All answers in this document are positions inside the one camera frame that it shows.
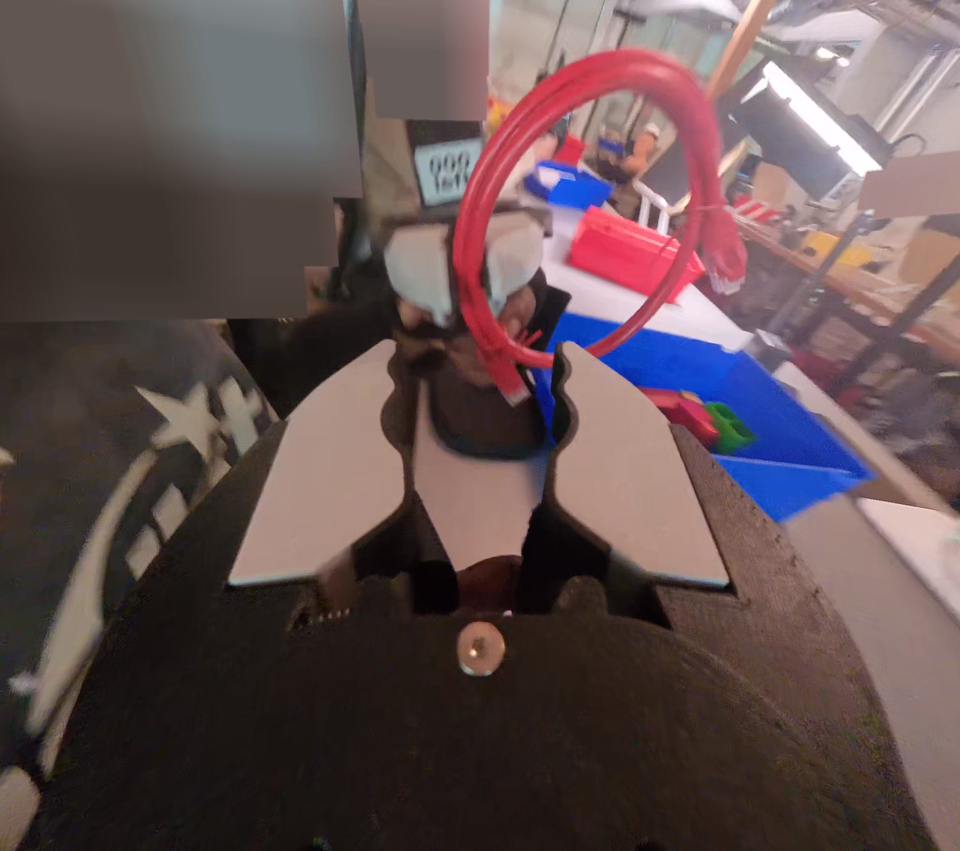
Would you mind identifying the black board on white stand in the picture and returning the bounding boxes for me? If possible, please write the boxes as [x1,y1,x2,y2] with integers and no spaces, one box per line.
[633,138,695,230]

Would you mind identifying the black printed shirt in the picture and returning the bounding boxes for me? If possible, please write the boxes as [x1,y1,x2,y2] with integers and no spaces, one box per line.
[0,322,279,792]

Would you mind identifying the person's left hand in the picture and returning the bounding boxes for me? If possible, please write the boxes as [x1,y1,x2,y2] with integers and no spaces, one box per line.
[397,269,556,387]

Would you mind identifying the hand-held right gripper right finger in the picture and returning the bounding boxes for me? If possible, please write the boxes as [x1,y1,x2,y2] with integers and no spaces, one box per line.
[541,341,731,616]

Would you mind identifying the small blue plastic bin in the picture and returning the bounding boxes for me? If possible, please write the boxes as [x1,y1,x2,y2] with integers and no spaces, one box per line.
[525,161,615,209]

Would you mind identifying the person's right hand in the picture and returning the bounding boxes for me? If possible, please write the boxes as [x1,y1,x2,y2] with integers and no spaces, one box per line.
[453,554,524,616]

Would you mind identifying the yellow plastic bin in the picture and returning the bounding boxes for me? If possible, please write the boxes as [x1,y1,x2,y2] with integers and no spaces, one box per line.
[798,232,875,267]

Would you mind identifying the red toy block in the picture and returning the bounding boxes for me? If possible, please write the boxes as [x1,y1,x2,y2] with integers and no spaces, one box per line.
[645,389,721,447]

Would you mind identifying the green toy block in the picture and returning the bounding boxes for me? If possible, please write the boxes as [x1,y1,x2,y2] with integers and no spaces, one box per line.
[701,401,757,455]

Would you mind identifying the studio light panel on stand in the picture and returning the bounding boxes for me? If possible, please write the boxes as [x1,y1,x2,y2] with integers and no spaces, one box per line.
[720,59,894,192]

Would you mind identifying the red plastic bin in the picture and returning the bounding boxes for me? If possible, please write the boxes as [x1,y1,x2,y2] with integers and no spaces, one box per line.
[567,206,706,305]

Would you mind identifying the long wooden workbench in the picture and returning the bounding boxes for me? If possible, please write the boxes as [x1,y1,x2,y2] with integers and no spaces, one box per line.
[738,213,960,357]

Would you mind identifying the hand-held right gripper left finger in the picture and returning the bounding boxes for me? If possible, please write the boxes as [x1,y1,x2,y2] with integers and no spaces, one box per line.
[227,339,414,586]

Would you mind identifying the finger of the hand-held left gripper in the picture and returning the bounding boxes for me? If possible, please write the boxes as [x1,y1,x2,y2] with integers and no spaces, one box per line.
[384,224,462,329]
[480,213,547,316]

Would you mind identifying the red ring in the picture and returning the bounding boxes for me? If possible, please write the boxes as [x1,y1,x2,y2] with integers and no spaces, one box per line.
[452,47,749,410]

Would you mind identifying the blue bin with tag sticker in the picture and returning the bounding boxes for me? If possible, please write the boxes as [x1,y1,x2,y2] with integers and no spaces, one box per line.
[536,311,875,522]

